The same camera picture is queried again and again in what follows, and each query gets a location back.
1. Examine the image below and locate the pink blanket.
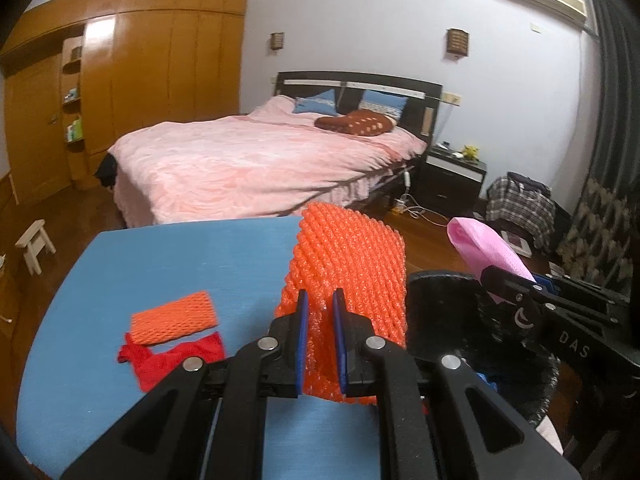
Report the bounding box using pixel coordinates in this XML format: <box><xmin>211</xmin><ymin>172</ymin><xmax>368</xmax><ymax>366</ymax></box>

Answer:
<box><xmin>107</xmin><ymin>95</ymin><xmax>428</xmax><ymax>228</ymax></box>

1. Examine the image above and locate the black trash bin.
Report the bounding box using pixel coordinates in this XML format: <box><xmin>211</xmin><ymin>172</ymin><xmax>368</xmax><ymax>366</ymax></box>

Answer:
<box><xmin>405</xmin><ymin>270</ymin><xmax>561</xmax><ymax>429</ymax></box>

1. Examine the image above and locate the pale pink cloth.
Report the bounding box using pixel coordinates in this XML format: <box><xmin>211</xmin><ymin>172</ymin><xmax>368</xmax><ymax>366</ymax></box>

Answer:
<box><xmin>536</xmin><ymin>415</ymin><xmax>566</xmax><ymax>457</ymax></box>

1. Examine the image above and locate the wooden wardrobe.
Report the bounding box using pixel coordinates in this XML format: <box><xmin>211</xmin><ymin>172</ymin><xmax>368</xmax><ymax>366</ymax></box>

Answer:
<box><xmin>0</xmin><ymin>0</ymin><xmax>249</xmax><ymax>207</ymax></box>

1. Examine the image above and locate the black cloth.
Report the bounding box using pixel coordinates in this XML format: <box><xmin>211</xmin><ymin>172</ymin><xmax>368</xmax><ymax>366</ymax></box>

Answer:
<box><xmin>96</xmin><ymin>152</ymin><xmax>119</xmax><ymax>189</ymax></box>

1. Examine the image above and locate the dark wooden bed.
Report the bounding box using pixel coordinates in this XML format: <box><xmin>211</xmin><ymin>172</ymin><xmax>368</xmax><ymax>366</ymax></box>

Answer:
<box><xmin>107</xmin><ymin>71</ymin><xmax>444</xmax><ymax>229</ymax></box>

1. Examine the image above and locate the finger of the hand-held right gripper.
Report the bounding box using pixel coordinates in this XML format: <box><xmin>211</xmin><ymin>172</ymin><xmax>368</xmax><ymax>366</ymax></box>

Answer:
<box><xmin>531</xmin><ymin>271</ymin><xmax>628</xmax><ymax>331</ymax></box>
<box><xmin>481</xmin><ymin>265</ymin><xmax>546</xmax><ymax>333</ymax></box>

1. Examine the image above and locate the small orange foam net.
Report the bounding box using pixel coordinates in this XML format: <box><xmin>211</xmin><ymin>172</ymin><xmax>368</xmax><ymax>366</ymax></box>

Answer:
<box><xmin>131</xmin><ymin>291</ymin><xmax>220</xmax><ymax>347</ymax></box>

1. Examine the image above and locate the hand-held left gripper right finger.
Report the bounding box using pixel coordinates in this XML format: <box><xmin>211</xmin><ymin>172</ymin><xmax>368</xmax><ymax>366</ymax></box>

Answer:
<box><xmin>332</xmin><ymin>287</ymin><xmax>581</xmax><ymax>480</ymax></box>

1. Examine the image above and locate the red cloth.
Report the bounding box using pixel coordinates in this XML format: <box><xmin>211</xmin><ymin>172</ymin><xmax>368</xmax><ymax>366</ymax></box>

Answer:
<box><xmin>117</xmin><ymin>331</ymin><xmax>226</xmax><ymax>394</ymax></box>

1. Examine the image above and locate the blue pillow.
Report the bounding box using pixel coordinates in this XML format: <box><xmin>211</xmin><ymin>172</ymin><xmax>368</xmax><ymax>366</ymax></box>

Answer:
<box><xmin>359</xmin><ymin>90</ymin><xmax>408</xmax><ymax>121</ymax></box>
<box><xmin>292</xmin><ymin>89</ymin><xmax>337</xmax><ymax>114</ymax></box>

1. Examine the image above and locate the grey curtain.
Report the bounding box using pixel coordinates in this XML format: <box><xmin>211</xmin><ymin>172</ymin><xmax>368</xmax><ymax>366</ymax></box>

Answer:
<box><xmin>580</xmin><ymin>0</ymin><xmax>640</xmax><ymax>302</ymax></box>

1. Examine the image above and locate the large orange foam net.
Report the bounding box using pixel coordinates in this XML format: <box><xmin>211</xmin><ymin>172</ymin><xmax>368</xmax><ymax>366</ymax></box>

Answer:
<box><xmin>274</xmin><ymin>202</ymin><xmax>409</xmax><ymax>406</ymax></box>

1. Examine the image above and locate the brown dotted pillow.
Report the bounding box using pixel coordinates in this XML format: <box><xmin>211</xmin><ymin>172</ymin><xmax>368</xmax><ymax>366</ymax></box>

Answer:
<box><xmin>314</xmin><ymin>111</ymin><xmax>398</xmax><ymax>137</ymax></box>

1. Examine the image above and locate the plaid bag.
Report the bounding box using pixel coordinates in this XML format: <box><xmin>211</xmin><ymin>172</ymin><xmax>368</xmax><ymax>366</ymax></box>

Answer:
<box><xmin>486</xmin><ymin>172</ymin><xmax>556</xmax><ymax>252</ymax></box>

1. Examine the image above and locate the white power cable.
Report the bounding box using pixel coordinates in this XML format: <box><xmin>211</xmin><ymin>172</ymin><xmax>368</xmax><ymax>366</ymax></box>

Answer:
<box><xmin>392</xmin><ymin>170</ymin><xmax>451</xmax><ymax>226</ymax></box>

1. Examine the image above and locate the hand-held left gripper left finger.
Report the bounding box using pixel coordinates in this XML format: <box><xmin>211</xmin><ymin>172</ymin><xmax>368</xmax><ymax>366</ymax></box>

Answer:
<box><xmin>60</xmin><ymin>289</ymin><xmax>309</xmax><ymax>480</ymax></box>

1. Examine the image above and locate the dark nightstand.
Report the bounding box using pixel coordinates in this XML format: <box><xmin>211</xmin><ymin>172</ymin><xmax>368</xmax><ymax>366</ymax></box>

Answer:
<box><xmin>417</xmin><ymin>144</ymin><xmax>488</xmax><ymax>217</ymax></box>

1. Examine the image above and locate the pink nonwoven bag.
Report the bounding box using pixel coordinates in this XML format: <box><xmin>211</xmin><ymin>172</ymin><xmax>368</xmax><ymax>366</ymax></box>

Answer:
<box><xmin>446</xmin><ymin>217</ymin><xmax>538</xmax><ymax>306</ymax></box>

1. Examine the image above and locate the white wooden stool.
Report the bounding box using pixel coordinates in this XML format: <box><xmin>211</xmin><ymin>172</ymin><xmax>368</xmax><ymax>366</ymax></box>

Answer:
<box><xmin>15</xmin><ymin>220</ymin><xmax>57</xmax><ymax>276</ymax></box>

